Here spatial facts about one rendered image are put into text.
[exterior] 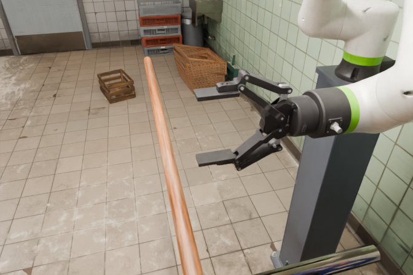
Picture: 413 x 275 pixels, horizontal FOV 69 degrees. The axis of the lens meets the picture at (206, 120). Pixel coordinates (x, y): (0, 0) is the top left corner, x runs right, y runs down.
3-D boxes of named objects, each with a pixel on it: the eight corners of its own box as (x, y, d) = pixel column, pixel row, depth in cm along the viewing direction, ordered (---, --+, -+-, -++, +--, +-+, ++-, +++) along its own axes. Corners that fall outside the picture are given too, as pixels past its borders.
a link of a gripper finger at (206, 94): (239, 96, 49) (239, 92, 48) (197, 101, 47) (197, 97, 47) (233, 88, 51) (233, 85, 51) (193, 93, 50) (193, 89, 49)
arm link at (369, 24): (332, 50, 110) (345, -6, 100) (379, 54, 106) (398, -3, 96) (334, 62, 99) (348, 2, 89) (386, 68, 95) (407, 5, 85)
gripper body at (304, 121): (323, 104, 51) (273, 111, 49) (314, 144, 56) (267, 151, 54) (301, 85, 57) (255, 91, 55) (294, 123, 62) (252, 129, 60)
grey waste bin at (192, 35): (206, 51, 479) (206, 15, 449) (183, 53, 471) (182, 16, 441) (201, 43, 509) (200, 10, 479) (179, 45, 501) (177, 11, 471)
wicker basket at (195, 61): (188, 81, 339) (187, 58, 324) (173, 64, 383) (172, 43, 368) (227, 75, 355) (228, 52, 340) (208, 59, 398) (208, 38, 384)
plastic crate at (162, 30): (181, 35, 451) (180, 24, 443) (140, 37, 440) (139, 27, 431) (177, 27, 484) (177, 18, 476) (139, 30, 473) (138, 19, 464)
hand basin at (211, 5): (221, 47, 418) (224, -25, 369) (196, 50, 411) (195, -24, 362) (212, 37, 456) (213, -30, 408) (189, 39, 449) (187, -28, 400)
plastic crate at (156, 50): (183, 53, 469) (183, 43, 461) (144, 58, 454) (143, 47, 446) (177, 45, 502) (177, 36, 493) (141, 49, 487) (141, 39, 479)
